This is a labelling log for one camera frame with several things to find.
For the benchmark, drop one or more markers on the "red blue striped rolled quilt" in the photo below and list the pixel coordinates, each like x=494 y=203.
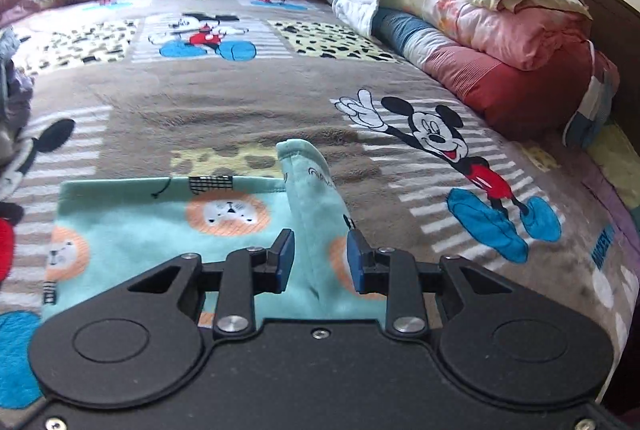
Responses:
x=525 y=95

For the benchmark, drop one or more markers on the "dark wooden headboard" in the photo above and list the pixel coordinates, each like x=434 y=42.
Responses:
x=615 y=40

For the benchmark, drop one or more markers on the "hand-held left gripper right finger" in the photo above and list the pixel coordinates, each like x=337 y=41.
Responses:
x=356 y=260

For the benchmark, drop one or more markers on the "folded denim jeans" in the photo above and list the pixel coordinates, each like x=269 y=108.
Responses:
x=7 y=45

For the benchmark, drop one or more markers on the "green floral sheet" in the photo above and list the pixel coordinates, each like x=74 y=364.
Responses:
x=620 y=160

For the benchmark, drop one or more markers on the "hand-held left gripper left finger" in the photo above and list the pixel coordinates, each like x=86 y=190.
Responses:
x=286 y=260

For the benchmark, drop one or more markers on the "teal lion print garment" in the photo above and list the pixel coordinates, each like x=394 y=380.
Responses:
x=150 y=230

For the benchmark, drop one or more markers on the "pink floral quilt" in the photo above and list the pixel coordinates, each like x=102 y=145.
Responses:
x=510 y=35

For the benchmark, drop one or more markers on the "purple bed sheet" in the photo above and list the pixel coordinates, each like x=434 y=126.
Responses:
x=600 y=195

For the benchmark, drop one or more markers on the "folded purple garment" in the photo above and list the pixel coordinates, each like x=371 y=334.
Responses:
x=15 y=100

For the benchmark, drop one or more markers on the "cartoon mouse printed blanket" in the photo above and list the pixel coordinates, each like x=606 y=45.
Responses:
x=225 y=100

